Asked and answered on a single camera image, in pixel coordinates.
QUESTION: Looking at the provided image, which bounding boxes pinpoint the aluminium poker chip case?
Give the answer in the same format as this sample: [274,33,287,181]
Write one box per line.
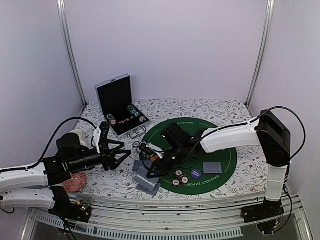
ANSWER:
[94,73,150,140]

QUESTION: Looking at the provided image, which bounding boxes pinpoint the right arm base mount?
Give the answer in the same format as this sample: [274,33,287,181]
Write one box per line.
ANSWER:
[240,198,285,234]

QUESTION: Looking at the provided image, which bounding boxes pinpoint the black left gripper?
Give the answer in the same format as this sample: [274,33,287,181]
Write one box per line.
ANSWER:
[68,139,132,173]

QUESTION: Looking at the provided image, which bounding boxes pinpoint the row of dice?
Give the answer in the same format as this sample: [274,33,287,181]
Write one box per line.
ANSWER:
[119,118,131,125]

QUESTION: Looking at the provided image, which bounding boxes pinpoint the red black 100 chip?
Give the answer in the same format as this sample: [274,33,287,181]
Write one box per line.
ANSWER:
[174,169,184,179]

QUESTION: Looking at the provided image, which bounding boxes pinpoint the white ceramic mug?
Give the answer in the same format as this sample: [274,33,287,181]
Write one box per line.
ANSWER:
[69,129,89,148]

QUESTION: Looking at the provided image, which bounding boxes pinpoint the right poker chip stack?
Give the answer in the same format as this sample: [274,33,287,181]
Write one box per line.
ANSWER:
[127,105,140,118]

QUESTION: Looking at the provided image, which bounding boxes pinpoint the poker chip stack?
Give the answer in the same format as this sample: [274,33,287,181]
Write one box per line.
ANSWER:
[106,114,117,126]
[127,105,140,118]

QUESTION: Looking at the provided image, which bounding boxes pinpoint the round green poker mat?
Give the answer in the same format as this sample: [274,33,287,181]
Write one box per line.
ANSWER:
[142,117,238,195]

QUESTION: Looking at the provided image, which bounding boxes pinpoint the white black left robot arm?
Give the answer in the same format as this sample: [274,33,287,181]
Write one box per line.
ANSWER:
[0,122,131,217]

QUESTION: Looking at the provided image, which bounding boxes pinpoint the left poker chip stack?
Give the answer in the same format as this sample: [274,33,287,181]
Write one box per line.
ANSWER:
[106,114,117,126]

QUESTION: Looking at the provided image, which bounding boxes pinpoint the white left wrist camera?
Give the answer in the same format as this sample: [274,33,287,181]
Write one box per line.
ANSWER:
[91,127,102,154]

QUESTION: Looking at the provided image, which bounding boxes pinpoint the dealt playing card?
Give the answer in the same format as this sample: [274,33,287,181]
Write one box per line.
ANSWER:
[132,160,153,172]
[203,162,223,174]

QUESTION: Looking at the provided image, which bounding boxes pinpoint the aluminium frame post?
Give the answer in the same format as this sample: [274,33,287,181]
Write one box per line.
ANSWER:
[245,0,275,109]
[56,0,88,107]

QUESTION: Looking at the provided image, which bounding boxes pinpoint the purple small blind button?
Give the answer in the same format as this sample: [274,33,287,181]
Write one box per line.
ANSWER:
[191,169,202,179]

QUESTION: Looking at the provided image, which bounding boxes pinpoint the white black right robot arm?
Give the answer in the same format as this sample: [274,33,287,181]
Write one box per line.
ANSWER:
[142,109,295,218]

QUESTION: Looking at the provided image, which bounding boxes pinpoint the aluminium front rail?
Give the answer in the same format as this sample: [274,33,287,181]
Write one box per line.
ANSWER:
[22,193,313,240]

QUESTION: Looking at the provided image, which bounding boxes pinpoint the left aluminium frame post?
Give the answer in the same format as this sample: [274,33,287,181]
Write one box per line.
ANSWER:
[56,0,88,107]

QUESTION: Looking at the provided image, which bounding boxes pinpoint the blue chips in case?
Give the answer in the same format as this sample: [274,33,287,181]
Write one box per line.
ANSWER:
[139,116,147,123]

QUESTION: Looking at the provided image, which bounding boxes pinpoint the right aluminium frame post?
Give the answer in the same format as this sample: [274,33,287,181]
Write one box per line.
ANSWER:
[245,0,275,109]

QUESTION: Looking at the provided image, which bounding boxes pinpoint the red patterned bowl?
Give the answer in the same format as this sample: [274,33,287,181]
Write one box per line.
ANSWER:
[62,171,87,193]

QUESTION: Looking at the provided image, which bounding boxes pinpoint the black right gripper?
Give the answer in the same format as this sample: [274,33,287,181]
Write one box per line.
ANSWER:
[147,143,187,179]

